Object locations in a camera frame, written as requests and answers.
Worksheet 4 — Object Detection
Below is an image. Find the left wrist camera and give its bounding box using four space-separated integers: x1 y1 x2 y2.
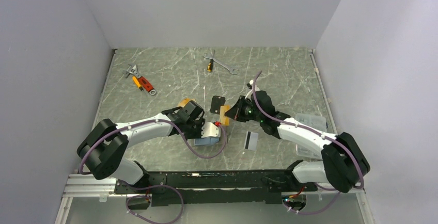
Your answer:
201 122 221 138

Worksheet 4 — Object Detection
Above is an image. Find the clear plastic screw box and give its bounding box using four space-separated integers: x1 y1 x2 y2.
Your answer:
295 113 328 160

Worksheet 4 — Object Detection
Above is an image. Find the orange utility knife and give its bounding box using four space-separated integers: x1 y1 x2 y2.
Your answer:
132 76 144 91

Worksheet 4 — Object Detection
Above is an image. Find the red adjustable wrench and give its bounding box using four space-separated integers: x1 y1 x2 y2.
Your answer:
123 64 157 95

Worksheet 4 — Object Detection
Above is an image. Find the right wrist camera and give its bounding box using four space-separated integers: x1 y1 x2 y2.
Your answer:
245 80 254 99

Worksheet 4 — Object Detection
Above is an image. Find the single silver credit card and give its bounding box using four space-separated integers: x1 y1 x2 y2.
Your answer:
244 131 259 151

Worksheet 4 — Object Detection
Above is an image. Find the black base frame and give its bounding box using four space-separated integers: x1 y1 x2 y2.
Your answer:
114 169 317 206

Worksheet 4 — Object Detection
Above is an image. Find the aluminium rail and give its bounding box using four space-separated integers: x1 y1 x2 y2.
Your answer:
62 170 366 199

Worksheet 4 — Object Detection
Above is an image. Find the grey card holder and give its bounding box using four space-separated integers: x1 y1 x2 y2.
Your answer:
194 137 220 146

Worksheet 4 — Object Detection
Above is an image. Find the black credit card stack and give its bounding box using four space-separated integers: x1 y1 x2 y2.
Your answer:
210 95 226 114

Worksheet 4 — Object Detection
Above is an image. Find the gold credit card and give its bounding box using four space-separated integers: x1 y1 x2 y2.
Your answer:
177 98 196 108
219 105 231 126

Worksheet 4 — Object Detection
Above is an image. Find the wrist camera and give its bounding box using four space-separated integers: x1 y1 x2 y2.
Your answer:
201 122 221 138
245 80 254 99

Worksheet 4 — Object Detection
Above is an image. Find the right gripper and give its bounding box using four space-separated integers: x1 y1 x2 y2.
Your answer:
225 95 263 123

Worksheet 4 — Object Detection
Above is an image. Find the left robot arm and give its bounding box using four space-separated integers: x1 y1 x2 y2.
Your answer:
76 100 205 193

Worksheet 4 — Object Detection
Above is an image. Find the silver open-end wrench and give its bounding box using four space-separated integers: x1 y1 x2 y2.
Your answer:
204 53 238 75

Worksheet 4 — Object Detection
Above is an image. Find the yellow black screwdriver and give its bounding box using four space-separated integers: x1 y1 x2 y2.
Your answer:
207 59 214 72

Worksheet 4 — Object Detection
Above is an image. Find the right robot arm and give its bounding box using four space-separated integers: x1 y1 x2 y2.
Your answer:
224 90 370 193

